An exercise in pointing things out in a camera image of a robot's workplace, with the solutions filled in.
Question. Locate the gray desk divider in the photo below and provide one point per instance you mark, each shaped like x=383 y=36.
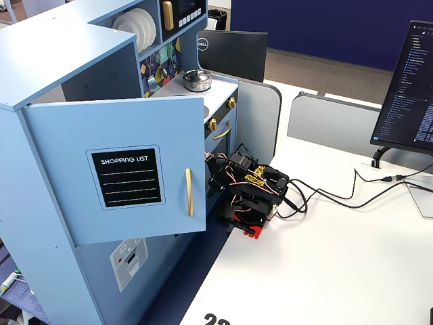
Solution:
x=331 y=125
x=257 y=115

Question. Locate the steel toy spoon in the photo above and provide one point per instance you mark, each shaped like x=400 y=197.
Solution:
x=173 y=63

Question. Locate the blue toy kitchen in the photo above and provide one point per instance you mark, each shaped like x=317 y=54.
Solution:
x=50 y=50

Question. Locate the white toy plate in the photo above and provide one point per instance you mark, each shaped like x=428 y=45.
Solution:
x=126 y=28
x=146 y=25
x=153 y=23

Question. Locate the steel toy spatula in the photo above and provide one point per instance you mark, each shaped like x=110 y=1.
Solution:
x=151 y=80

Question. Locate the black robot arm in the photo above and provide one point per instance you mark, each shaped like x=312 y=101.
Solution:
x=257 y=196

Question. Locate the lit computer monitor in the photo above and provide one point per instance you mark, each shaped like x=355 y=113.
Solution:
x=409 y=94

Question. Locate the black Dell monitor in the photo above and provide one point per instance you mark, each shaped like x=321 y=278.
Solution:
x=233 y=54

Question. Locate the dark blue partition panel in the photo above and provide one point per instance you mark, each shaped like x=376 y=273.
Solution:
x=331 y=27

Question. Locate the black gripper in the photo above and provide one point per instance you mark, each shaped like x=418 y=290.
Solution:
x=214 y=176

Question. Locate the gold stove knob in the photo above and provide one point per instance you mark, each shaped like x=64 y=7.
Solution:
x=212 y=124
x=231 y=102

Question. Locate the steel toy ladle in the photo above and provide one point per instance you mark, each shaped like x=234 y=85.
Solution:
x=164 y=72

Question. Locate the blue cabinet door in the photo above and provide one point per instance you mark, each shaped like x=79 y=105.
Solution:
x=67 y=203

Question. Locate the black toy microwave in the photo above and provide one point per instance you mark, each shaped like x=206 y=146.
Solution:
x=189 y=13

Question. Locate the black table clamp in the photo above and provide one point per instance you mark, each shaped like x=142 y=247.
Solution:
x=233 y=221

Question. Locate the black shopping list panel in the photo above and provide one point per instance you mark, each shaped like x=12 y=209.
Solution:
x=126 y=179

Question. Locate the steel pot with lid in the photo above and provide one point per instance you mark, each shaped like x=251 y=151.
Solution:
x=196 y=80

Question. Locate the gray flat monitor base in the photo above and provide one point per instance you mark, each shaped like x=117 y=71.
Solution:
x=423 y=201

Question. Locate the black trash bin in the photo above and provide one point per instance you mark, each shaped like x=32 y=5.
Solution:
x=216 y=18

